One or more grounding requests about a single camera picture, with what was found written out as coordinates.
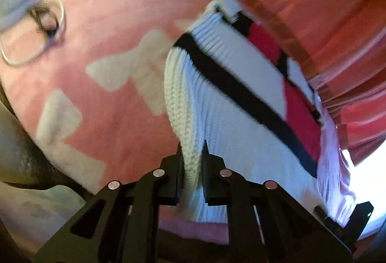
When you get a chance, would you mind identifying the pink printed blanket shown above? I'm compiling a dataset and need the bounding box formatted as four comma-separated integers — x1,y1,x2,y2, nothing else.
0,0,266,246

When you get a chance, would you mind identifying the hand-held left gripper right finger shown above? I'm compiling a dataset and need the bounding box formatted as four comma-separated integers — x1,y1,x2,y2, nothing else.
201,139,357,263

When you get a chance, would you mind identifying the pale pink garment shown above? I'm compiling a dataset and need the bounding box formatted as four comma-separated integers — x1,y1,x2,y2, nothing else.
314,91,358,228

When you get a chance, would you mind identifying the white knit sweater black red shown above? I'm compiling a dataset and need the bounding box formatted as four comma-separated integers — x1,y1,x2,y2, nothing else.
164,0,325,225

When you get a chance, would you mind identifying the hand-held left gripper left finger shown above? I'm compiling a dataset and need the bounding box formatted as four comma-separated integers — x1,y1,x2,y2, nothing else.
34,142,185,263

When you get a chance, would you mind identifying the light grey cloth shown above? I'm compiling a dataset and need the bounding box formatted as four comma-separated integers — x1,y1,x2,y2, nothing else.
0,181,89,253

